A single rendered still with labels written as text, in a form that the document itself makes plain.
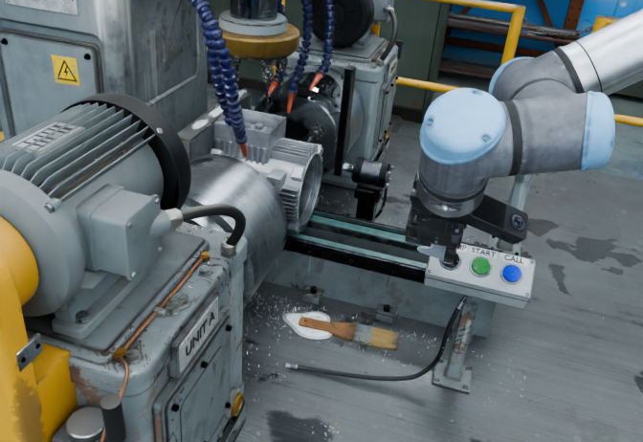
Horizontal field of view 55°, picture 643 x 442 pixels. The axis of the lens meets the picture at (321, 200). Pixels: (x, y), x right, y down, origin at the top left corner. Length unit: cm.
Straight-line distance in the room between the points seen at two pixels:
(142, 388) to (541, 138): 51
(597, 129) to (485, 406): 61
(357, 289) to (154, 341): 69
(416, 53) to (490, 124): 368
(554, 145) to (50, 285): 55
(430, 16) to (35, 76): 333
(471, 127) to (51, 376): 51
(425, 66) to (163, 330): 381
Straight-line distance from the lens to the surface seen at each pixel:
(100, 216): 64
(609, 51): 90
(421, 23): 434
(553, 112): 75
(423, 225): 90
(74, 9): 121
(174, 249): 83
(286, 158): 126
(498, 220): 90
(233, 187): 102
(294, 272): 135
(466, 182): 76
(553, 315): 146
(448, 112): 72
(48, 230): 62
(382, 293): 131
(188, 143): 120
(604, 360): 140
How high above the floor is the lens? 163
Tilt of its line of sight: 29 degrees down
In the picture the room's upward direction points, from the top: 5 degrees clockwise
